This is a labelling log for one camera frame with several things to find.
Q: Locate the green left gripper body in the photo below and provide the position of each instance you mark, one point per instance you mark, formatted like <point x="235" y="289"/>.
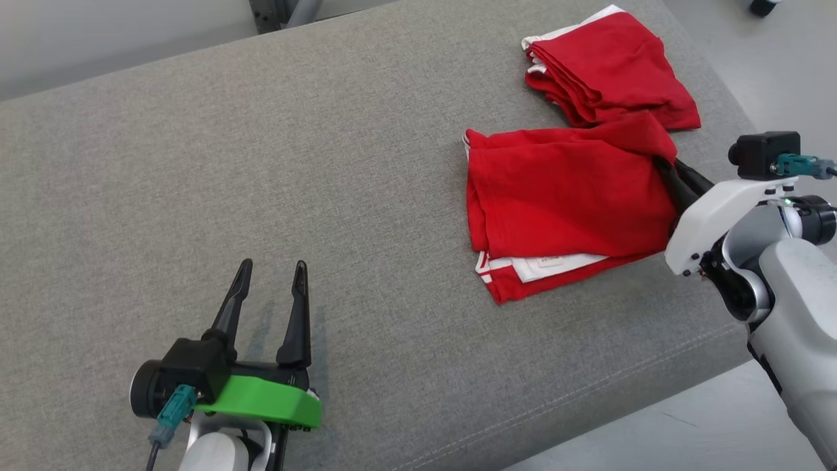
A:
<point x="268" y="399"/>

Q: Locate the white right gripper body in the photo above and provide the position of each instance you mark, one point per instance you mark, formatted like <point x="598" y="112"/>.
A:
<point x="709" y="216"/>

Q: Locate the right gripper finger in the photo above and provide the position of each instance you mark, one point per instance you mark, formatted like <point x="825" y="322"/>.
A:
<point x="694" y="180"/>
<point x="677" y="186"/>

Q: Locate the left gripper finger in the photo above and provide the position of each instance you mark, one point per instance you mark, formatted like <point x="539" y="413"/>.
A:
<point x="297" y="327"/>
<point x="234" y="307"/>

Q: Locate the red white Bulls jersey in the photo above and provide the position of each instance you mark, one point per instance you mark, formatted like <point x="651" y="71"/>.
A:
<point x="562" y="196"/>

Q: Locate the red shorts with white trim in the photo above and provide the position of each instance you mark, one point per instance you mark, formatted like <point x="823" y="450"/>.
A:
<point x="614" y="65"/>

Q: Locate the black round caster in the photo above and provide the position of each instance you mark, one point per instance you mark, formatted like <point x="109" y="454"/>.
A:
<point x="764" y="5"/>

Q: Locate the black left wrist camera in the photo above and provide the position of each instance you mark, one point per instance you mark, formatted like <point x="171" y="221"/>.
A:
<point x="193" y="366"/>

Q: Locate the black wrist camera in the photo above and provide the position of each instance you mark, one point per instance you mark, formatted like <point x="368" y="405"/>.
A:
<point x="193" y="366"/>
<point x="762" y="154"/>

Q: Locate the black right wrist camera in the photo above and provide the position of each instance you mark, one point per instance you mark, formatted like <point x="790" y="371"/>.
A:
<point x="762" y="154"/>

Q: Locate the teal left camera connector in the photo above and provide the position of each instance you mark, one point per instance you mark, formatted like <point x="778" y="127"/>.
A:
<point x="171" y="412"/>

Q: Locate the teal camera connector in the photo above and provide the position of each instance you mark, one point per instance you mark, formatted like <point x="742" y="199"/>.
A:
<point x="801" y="165"/>
<point x="171" y="412"/>

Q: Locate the teal right camera connector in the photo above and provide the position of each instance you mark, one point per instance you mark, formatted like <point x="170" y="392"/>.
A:
<point x="801" y="165"/>

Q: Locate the dark grey post bracket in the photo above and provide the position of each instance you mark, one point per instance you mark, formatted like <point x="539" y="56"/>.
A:
<point x="265" y="13"/>

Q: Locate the grey rounded post foot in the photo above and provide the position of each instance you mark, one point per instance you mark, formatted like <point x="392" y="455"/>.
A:
<point x="302" y="10"/>

